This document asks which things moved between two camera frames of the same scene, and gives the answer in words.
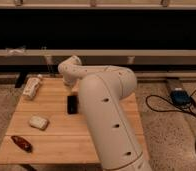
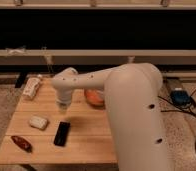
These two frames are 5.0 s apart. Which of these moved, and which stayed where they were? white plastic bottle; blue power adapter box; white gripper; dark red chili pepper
Moved: white gripper
Stayed: white plastic bottle; blue power adapter box; dark red chili pepper
